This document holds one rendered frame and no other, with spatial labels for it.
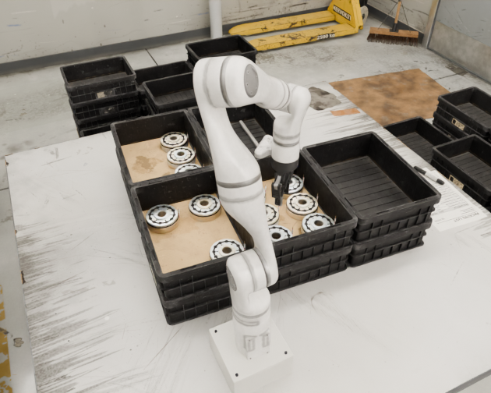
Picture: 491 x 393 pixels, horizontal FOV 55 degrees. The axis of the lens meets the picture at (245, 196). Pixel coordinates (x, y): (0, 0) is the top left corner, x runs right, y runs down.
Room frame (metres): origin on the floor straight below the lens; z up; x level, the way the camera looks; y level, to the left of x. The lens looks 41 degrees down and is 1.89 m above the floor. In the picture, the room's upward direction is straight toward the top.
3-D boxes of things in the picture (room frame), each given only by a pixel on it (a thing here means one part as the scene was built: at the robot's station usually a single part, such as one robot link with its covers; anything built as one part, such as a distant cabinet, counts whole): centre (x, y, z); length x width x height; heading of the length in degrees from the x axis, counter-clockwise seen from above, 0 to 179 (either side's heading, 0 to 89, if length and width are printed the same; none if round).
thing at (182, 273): (1.02, 0.16, 0.92); 0.40 x 0.30 x 0.02; 21
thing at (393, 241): (1.24, -0.40, 0.76); 0.40 x 0.30 x 0.12; 21
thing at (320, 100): (2.12, -0.36, 0.71); 0.22 x 0.19 x 0.01; 25
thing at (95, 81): (2.65, 0.89, 0.37); 0.40 x 0.30 x 0.45; 115
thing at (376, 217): (1.24, -0.40, 0.92); 0.40 x 0.30 x 0.02; 21
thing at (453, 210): (1.37, -0.73, 0.70); 0.33 x 0.23 x 0.01; 25
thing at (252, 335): (0.69, -0.02, 0.87); 0.09 x 0.09 x 0.17; 19
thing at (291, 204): (1.16, -0.19, 0.86); 0.10 x 0.10 x 0.01
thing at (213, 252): (0.94, 0.05, 0.86); 0.10 x 0.10 x 0.01
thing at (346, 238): (1.13, -0.12, 0.87); 0.40 x 0.30 x 0.11; 21
